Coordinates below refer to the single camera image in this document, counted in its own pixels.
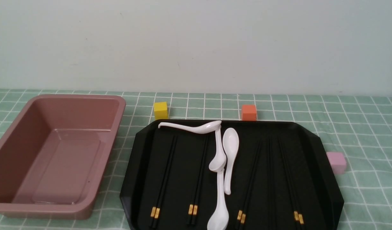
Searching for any black chopstick centre-right inner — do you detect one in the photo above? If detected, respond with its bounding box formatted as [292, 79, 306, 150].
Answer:
[238, 140, 263, 230]

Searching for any black chopstick centre-right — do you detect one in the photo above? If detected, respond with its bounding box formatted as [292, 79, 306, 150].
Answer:
[238, 140, 263, 230]
[235, 140, 262, 230]

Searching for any black chopstick centre-left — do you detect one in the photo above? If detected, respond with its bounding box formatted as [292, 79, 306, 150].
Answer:
[189, 137, 209, 226]
[187, 137, 209, 226]

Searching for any black chopstick centre-left outer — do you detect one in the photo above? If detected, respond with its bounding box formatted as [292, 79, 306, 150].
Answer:
[187, 137, 209, 226]

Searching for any white spoon bottom front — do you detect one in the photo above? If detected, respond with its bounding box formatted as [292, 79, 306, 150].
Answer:
[207, 169, 229, 230]

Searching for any white spoon top horizontal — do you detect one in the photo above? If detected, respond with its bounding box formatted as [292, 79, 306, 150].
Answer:
[158, 120, 222, 134]

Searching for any pink cube block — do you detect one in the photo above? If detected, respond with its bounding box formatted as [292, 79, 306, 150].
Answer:
[326, 152, 347, 174]

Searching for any black plastic tray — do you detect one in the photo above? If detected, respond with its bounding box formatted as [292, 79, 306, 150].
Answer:
[120, 120, 344, 230]

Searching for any green checked tablecloth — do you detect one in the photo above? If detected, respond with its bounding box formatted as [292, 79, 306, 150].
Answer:
[0, 88, 392, 230]

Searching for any orange cube block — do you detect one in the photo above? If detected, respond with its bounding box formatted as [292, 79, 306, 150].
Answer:
[241, 104, 257, 121]

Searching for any pink plastic bin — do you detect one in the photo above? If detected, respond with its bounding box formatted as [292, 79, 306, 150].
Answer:
[0, 94, 126, 219]

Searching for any black chopstick centre-left inner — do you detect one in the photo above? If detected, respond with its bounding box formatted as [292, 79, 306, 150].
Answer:
[189, 137, 209, 226]

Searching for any black chopstick far left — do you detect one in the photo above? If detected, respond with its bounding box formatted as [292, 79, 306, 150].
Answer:
[150, 136, 176, 228]

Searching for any white spoon centre overlapping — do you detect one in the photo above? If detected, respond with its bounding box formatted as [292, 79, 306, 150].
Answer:
[208, 126, 227, 172]

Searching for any black chopstick far right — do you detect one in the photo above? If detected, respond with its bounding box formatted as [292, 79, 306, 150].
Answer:
[282, 143, 306, 230]

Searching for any black chopstick right inner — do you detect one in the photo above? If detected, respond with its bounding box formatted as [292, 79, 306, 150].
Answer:
[277, 137, 301, 230]

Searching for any white spoon upright middle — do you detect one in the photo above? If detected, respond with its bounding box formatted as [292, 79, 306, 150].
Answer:
[222, 128, 239, 195]

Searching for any black chopstick centre-right outer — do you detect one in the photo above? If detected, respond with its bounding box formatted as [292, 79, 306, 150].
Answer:
[235, 140, 262, 230]

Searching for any yellow cube block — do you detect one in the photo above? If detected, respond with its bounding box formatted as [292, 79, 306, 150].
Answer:
[154, 102, 169, 120]

